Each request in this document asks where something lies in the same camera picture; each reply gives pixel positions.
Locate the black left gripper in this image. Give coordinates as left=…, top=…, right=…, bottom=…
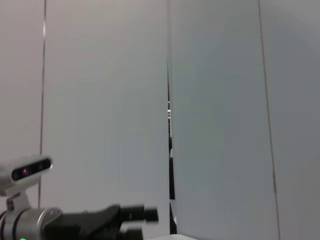
left=41, top=203, right=160, bottom=240

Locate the silver camera mount bracket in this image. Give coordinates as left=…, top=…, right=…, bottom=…
left=6, top=190, right=33, bottom=213

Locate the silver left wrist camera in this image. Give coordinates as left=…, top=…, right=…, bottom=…
left=0, top=154, right=54, bottom=196

